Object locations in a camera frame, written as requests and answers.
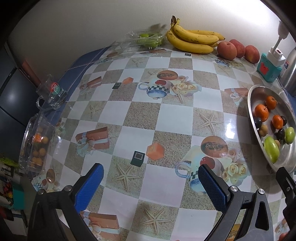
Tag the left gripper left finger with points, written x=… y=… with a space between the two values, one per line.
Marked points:
x=44 y=222

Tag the red apple middle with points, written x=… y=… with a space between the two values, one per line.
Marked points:
x=239 y=47

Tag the green guava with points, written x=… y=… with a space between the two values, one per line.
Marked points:
x=289 y=135
x=272 y=149

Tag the glass mug with red logo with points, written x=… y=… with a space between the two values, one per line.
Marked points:
x=51 y=94

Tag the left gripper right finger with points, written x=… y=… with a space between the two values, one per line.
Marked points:
x=257 y=222

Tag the clear tray of green fruit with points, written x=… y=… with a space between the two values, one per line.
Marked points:
x=145 y=39

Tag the brown longan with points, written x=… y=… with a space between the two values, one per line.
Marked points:
x=278 y=143
x=263 y=130

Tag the steel kettle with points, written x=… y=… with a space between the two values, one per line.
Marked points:
x=287 y=75

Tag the teal toy box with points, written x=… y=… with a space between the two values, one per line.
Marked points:
x=267 y=70

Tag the yellow banana bunch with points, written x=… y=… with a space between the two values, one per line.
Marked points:
x=192 y=41

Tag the clear box of small fruit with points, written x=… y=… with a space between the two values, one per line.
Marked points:
x=35 y=145

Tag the red apple front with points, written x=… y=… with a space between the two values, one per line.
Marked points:
x=227 y=50

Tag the small mandarin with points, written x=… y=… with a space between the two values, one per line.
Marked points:
x=271 y=102
x=277 y=122

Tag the steel bowl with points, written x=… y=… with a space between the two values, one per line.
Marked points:
x=257 y=95

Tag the large orange mandarin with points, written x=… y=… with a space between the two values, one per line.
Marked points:
x=261 y=111

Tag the red apple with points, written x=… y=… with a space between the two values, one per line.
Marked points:
x=252 y=55
x=239 y=47
x=227 y=50

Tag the red apple far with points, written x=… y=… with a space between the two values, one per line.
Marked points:
x=252 y=55

